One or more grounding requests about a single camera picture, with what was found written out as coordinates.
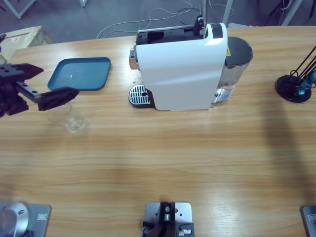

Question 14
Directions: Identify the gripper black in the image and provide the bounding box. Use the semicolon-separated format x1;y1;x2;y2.
0;63;80;118

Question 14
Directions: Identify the clear drinking glass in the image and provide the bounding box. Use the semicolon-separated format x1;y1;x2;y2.
46;102;88;134

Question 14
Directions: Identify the silver coffee machine lever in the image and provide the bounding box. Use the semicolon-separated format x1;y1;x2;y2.
193;0;208;38

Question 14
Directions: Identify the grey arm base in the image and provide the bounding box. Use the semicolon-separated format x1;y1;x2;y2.
0;201;52;237
300;205;316;237

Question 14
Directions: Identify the white capsule coffee machine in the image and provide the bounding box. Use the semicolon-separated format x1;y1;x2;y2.
128;22;229;112

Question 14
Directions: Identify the blue plastic tray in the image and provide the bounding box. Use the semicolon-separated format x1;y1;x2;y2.
47;57;112;92

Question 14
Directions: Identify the wooden crate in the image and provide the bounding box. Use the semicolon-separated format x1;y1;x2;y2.
0;25;54;66

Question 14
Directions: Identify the black drip tray, metal grate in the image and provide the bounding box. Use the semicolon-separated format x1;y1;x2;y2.
127;84;154;110

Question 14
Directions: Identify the clear water tank, black lid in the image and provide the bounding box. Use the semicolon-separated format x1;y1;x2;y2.
212;36;254;105

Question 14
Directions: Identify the black capsule stand with rods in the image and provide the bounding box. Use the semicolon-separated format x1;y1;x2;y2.
275;44;316;103

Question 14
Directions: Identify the white metal table frame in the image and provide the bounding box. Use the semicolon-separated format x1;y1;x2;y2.
3;0;38;20

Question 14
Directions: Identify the white floor cable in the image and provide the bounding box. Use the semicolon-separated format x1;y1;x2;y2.
95;0;234;40

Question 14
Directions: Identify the black floor cable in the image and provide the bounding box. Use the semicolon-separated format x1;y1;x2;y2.
176;7;205;25

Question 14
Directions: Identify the centre metal camera mount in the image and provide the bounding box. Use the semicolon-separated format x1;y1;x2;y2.
142;201;195;237

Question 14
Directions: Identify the white metal post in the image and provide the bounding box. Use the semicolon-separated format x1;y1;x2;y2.
223;0;234;24

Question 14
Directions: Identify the white metal frame leg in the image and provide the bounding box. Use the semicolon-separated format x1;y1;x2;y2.
281;0;304;27

